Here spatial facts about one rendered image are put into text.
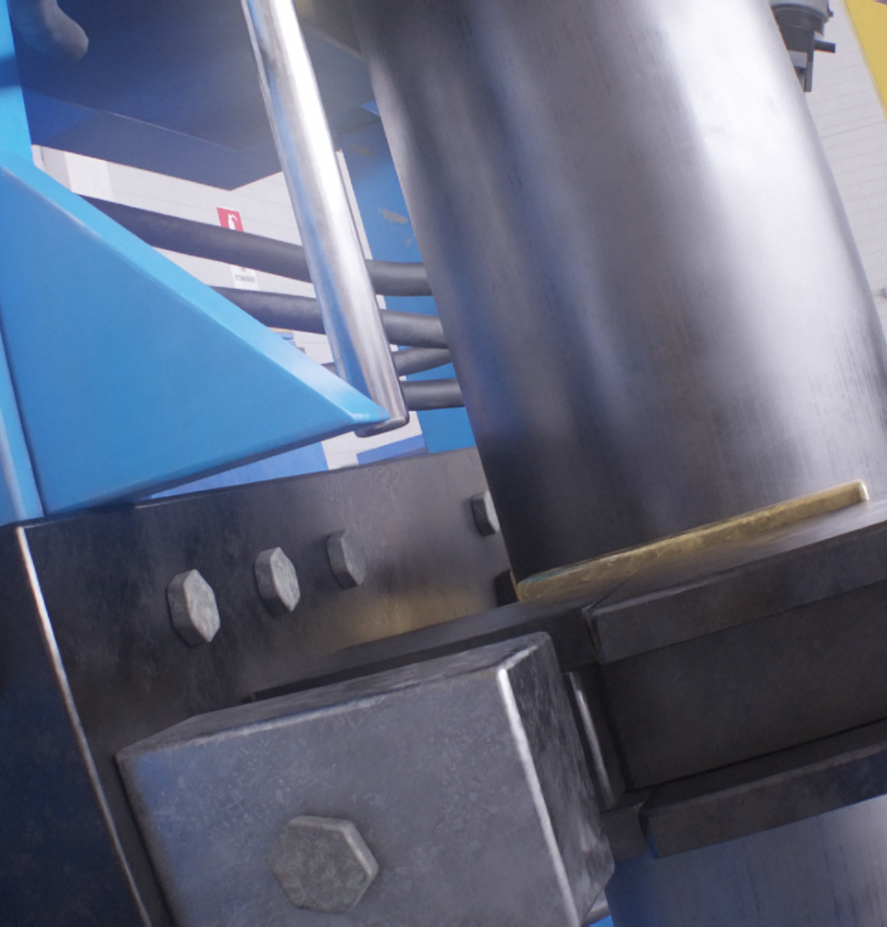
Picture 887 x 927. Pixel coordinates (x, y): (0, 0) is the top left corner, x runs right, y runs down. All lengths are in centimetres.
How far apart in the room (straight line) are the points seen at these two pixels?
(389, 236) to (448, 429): 22
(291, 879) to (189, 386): 16
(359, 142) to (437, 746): 145
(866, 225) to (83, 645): 1113
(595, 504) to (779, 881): 20
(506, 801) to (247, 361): 16
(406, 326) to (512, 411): 33
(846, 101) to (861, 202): 76
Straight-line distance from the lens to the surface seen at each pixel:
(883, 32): 341
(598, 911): 115
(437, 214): 78
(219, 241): 104
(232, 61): 103
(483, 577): 100
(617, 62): 74
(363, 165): 189
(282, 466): 256
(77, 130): 156
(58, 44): 62
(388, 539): 85
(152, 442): 55
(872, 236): 1157
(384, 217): 187
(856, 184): 1161
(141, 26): 91
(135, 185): 549
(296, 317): 104
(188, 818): 52
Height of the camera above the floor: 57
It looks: 1 degrees up
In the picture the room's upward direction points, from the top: 16 degrees counter-clockwise
